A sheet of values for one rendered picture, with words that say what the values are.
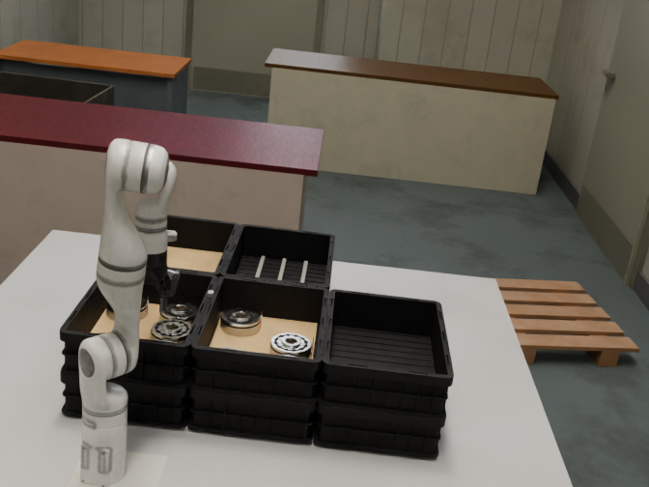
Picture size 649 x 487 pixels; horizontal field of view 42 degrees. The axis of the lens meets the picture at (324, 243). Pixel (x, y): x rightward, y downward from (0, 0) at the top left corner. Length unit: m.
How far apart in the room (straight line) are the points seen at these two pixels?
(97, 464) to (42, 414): 0.31
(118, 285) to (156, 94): 4.47
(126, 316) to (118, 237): 0.19
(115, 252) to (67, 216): 2.41
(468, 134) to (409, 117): 0.47
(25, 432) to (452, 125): 4.78
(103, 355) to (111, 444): 0.21
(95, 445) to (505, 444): 0.98
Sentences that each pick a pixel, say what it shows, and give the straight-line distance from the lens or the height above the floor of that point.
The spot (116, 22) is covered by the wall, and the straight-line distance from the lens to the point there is 8.82.
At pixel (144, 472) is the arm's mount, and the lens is 1.92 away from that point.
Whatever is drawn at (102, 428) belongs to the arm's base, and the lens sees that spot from 1.80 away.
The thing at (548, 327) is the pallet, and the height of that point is 0.10.
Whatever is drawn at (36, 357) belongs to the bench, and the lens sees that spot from 2.35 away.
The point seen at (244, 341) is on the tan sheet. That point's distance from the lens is 2.16.
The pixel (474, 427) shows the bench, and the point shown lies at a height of 0.70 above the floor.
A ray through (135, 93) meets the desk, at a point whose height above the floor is 0.52.
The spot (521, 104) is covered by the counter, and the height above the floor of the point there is 0.67.
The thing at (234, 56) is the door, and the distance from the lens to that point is 8.58.
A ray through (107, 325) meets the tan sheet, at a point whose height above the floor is 0.83.
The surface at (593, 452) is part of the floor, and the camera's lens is 3.56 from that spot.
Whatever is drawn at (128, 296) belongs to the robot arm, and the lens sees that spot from 1.65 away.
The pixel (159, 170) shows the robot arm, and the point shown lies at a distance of 1.51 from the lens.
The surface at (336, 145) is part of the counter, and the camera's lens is 6.35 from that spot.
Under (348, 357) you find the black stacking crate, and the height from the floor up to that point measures 0.83.
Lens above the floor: 1.88
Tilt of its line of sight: 22 degrees down
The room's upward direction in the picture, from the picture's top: 6 degrees clockwise
